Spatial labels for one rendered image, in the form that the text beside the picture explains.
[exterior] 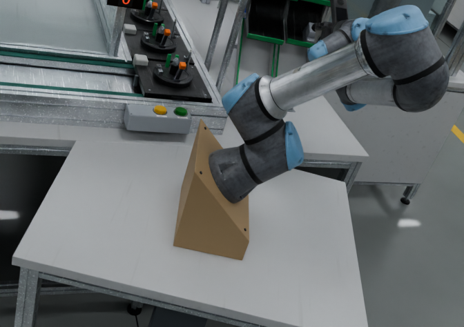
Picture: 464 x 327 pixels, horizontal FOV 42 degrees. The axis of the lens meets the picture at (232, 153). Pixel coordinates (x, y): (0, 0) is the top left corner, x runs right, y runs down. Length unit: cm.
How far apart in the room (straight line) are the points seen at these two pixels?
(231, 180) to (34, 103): 71
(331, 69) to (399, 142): 212
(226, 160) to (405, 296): 183
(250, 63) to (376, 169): 153
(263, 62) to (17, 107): 87
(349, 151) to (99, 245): 111
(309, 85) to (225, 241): 47
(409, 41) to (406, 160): 232
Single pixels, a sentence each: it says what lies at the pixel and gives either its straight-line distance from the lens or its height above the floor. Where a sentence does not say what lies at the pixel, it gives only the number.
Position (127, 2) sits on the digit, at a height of 119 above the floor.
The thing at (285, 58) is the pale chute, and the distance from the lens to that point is 226.
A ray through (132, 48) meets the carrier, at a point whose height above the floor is 97.
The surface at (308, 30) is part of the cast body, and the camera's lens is 214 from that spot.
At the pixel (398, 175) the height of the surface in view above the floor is 22.
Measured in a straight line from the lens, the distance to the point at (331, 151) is 226.
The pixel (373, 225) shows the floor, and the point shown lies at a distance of 355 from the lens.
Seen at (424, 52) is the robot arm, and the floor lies 155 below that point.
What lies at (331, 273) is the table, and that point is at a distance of 173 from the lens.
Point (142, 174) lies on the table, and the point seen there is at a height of 86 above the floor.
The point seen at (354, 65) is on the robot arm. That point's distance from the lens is 137.
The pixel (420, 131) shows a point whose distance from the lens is 351.
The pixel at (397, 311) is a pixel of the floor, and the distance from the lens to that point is 310.
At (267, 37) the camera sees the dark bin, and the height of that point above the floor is 121.
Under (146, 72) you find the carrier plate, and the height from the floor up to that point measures 97.
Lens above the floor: 195
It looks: 32 degrees down
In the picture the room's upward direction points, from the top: 18 degrees clockwise
